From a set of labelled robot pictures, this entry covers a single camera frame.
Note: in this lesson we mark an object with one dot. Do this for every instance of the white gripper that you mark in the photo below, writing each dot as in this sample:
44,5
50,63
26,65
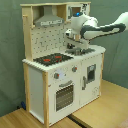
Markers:
76,39

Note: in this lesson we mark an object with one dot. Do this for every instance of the grey range hood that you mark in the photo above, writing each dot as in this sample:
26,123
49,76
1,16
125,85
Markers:
48,18

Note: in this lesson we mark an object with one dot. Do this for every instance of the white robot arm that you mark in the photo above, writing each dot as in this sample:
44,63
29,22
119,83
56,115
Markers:
85,28

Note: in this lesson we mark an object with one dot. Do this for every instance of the wooden toy kitchen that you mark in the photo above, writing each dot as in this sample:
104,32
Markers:
43,41

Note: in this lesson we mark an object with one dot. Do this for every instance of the red stove knob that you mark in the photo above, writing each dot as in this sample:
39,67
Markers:
56,75
74,69

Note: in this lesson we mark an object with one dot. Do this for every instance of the white cupboard door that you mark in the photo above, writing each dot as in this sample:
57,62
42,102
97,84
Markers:
90,79

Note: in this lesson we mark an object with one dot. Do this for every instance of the toy microwave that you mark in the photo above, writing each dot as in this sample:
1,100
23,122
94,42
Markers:
76,8

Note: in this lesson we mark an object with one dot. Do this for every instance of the left red stove knob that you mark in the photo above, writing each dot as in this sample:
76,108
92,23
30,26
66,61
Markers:
56,75

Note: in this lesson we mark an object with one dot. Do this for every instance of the right red stove knob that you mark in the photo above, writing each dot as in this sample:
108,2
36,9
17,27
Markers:
74,69

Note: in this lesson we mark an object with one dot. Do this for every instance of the metal toy sink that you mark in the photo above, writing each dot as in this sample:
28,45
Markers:
79,51

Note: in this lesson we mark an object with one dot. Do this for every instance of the black toy stovetop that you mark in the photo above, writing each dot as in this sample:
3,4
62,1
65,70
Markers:
52,59

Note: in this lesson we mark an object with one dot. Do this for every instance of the white oven door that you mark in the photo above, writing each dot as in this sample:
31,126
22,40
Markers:
63,99

